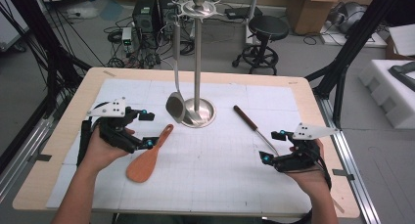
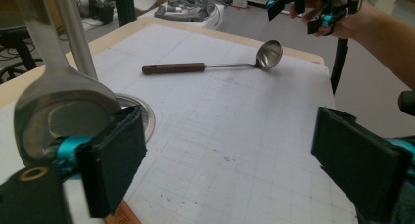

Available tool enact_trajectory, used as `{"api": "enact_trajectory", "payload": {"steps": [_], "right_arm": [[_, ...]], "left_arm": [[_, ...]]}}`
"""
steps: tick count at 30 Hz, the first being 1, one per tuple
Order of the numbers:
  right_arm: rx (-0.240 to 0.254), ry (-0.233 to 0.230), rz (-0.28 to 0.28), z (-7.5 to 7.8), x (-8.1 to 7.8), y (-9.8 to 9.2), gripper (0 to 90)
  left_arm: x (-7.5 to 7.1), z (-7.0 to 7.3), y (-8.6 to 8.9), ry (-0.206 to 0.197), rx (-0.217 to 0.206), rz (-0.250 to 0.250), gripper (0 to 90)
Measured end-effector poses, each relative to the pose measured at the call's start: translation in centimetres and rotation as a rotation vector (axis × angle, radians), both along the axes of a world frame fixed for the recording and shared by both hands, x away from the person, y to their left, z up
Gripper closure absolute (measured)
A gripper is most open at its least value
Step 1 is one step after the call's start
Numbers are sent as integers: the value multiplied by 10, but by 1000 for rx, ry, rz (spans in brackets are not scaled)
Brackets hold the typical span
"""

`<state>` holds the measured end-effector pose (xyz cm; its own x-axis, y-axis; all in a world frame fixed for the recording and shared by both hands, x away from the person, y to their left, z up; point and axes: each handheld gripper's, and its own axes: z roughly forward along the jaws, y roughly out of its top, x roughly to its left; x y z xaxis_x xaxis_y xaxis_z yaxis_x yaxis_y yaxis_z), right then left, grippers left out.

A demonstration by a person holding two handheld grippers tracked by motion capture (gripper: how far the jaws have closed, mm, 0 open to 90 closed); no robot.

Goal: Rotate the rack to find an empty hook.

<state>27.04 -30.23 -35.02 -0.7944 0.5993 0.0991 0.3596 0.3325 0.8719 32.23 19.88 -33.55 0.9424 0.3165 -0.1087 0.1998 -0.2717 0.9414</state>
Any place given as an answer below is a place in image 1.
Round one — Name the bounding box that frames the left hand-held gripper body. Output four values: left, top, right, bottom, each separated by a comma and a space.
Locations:
86, 97, 145, 155

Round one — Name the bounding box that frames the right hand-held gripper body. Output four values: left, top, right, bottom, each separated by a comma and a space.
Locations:
270, 122, 341, 173

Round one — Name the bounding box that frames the wooden rice paddle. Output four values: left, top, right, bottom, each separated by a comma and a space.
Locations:
125, 123, 175, 184

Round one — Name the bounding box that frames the steel spatula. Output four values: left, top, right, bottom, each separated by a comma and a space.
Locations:
165, 22, 188, 124

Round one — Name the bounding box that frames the steel ladle with brown handle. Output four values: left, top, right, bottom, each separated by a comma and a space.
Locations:
233, 105, 280, 157

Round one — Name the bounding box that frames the steel utensil stand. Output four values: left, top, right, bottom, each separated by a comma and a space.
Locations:
170, 0, 227, 129

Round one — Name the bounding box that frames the person's right hand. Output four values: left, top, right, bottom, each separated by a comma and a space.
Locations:
287, 139, 332, 199

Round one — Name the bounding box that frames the person's left hand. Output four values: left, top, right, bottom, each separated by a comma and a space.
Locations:
77, 125, 132, 177

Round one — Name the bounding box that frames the black tape piece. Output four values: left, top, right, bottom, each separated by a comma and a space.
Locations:
332, 168, 355, 181
27, 154, 53, 163

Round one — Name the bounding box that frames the white grid mat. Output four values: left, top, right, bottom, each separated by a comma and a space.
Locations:
45, 77, 312, 215

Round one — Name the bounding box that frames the small grey device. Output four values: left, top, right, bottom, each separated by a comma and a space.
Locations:
121, 26, 134, 54

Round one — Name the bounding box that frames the black computer tower green label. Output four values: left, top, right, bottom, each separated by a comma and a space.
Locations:
131, 0, 159, 36

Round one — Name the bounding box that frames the white foam block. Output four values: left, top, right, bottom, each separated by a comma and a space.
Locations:
358, 59, 415, 130

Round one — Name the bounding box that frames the black round stool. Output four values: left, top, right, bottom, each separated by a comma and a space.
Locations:
232, 15, 291, 76

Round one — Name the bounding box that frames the cardboard box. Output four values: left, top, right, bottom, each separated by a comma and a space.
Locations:
287, 0, 343, 35

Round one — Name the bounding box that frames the black flat box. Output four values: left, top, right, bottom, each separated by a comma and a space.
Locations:
224, 6, 264, 21

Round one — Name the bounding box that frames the dark grey part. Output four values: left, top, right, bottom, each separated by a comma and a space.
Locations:
388, 61, 415, 92

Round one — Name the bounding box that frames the grey round device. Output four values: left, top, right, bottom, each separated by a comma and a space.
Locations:
327, 1, 369, 34

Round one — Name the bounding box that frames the white foam sheet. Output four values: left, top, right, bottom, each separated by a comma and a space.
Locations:
388, 22, 415, 58

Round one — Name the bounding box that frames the tangle of black cables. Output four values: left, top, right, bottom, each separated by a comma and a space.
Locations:
103, 17, 197, 70

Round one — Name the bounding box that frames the aluminium rail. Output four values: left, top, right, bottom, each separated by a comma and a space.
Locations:
0, 95, 65, 202
314, 96, 382, 224

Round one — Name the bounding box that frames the black metal frame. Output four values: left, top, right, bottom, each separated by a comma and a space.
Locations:
0, 0, 94, 173
304, 0, 406, 131

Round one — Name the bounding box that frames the white metal post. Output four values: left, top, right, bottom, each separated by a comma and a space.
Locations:
245, 0, 261, 46

